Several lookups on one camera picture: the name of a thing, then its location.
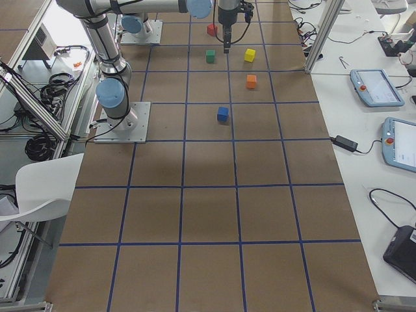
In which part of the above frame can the orange block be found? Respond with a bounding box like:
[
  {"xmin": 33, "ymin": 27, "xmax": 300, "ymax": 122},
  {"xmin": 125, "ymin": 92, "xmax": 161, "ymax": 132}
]
[{"xmin": 246, "ymin": 75, "xmax": 257, "ymax": 89}]

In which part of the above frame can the aluminium frame post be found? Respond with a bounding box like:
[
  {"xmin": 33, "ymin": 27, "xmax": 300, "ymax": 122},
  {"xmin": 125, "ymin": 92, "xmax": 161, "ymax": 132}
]
[{"xmin": 305, "ymin": 0, "xmax": 345, "ymax": 73}]

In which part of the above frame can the upper blue teach pendant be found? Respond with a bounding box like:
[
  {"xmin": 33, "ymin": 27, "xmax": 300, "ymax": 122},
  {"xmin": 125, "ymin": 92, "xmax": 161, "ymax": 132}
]
[{"xmin": 350, "ymin": 69, "xmax": 404, "ymax": 107}]

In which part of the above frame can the allen key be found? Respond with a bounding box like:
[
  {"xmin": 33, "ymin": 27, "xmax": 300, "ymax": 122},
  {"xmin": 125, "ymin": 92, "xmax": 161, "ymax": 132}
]
[{"xmin": 339, "ymin": 56, "xmax": 348, "ymax": 69}]

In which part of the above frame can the yellow block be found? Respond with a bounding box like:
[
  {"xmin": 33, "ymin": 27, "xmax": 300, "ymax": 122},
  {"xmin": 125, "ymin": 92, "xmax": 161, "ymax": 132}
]
[{"xmin": 244, "ymin": 48, "xmax": 256, "ymax": 62}]

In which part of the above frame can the red block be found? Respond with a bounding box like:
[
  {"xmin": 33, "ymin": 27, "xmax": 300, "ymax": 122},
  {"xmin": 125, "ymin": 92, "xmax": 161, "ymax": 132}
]
[{"xmin": 207, "ymin": 23, "xmax": 218, "ymax": 36}]

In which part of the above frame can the black power adapter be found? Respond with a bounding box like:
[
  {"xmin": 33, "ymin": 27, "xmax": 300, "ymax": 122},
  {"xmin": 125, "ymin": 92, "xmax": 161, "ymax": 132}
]
[{"xmin": 330, "ymin": 135, "xmax": 358, "ymax": 152}]

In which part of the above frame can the white chair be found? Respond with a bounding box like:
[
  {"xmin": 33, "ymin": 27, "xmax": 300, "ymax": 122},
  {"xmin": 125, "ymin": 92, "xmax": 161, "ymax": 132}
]
[{"xmin": 1, "ymin": 153, "xmax": 84, "ymax": 222}]

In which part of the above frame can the blue block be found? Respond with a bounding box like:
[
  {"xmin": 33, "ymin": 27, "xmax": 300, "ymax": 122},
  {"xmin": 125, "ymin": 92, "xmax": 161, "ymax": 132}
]
[{"xmin": 216, "ymin": 107, "xmax": 229, "ymax": 123}]

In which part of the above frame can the blue teach pendant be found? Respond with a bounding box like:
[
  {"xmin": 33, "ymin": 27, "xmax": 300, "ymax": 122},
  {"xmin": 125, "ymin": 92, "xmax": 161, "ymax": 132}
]
[
  {"xmin": 350, "ymin": 69, "xmax": 404, "ymax": 107},
  {"xmin": 382, "ymin": 117, "xmax": 415, "ymax": 172}
]

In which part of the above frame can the lower blue teach pendant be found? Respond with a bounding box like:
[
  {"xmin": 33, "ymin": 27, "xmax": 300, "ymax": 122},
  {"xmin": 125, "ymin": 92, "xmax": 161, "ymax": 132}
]
[{"xmin": 382, "ymin": 117, "xmax": 415, "ymax": 172}]

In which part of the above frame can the black laptop device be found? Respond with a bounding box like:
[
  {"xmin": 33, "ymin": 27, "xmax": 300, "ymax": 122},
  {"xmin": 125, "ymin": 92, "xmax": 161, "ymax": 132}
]
[{"xmin": 383, "ymin": 226, "xmax": 415, "ymax": 283}]

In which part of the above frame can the green block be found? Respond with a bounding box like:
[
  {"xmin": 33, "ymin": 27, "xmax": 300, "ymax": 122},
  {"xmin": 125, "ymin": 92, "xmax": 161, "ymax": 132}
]
[{"xmin": 205, "ymin": 49, "xmax": 216, "ymax": 64}]

